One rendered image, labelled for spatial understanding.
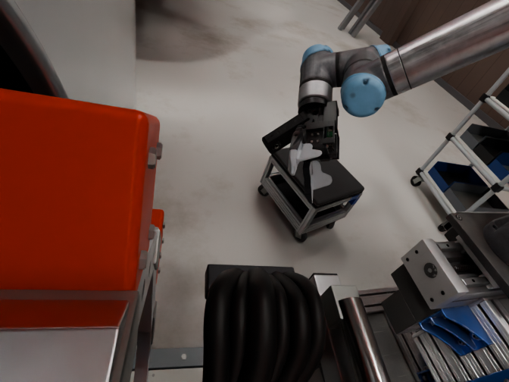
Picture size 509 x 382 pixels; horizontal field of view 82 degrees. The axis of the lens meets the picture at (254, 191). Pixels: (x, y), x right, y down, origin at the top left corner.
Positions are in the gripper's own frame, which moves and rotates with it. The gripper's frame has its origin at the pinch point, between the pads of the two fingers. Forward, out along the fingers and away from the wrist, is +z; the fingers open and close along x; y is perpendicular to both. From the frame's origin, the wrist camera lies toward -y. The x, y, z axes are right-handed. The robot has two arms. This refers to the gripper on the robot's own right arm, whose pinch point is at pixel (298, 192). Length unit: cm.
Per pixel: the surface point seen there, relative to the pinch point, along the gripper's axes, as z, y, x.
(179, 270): 12, -69, 59
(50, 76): 4.3, -12.8, -41.4
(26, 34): 4.5, -9.6, -45.3
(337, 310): 21.3, 11.3, -24.8
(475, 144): -87, 70, 144
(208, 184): -39, -78, 81
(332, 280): 18.4, 10.2, -20.8
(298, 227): -17, -24, 89
